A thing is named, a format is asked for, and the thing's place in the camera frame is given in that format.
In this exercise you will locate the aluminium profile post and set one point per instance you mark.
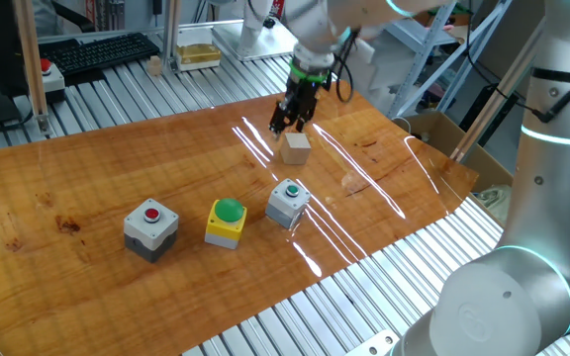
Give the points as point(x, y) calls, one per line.
point(171, 34)

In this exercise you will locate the small wooden block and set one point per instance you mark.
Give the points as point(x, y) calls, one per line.
point(295, 148)

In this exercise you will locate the clear plastic bag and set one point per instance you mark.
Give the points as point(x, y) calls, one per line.
point(493, 200)

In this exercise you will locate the metal base plate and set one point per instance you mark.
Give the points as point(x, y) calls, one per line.
point(270, 44)

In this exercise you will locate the slanted wooden post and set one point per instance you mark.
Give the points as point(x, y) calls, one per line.
point(493, 106)

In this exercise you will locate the white foam packaging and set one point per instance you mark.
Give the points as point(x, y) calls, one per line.
point(379, 69)

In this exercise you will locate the white metal shelf frame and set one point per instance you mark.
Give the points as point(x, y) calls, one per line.
point(413, 74)

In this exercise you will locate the brown cabinet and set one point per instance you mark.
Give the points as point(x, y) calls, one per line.
point(505, 34)

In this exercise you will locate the silver metal bracket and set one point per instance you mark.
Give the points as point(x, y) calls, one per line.
point(371, 345)

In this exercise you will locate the tiny beige wooden block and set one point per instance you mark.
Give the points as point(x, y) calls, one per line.
point(154, 65)

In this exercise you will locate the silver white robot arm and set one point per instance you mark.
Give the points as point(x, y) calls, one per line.
point(503, 306)

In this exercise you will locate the emergency stop button box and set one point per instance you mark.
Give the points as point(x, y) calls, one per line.
point(53, 81)

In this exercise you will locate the black keyboard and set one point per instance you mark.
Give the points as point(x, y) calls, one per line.
point(97, 52)

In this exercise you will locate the grey box small green button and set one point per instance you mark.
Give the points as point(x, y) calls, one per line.
point(285, 205)

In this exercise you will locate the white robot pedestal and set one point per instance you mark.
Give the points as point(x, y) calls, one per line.
point(254, 25)

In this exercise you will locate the wood pattern table mat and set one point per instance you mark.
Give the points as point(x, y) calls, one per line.
point(117, 163)

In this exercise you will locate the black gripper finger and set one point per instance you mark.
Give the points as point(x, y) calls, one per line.
point(280, 121)
point(302, 124)

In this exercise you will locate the black gripper body green ring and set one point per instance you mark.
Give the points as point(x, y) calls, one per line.
point(305, 94)

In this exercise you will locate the yellow box green mushroom button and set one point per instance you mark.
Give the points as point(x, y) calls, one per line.
point(225, 225)

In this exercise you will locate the black case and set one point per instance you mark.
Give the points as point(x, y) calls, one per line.
point(480, 111)

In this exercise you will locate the wooden post with bracket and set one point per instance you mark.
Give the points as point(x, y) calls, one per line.
point(30, 59)

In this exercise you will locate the grey box red button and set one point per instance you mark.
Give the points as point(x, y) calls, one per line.
point(150, 232)

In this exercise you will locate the yellow translucent plastic box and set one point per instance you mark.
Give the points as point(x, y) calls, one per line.
point(197, 57)

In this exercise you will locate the open cardboard box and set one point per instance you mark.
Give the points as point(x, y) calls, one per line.
point(443, 133)

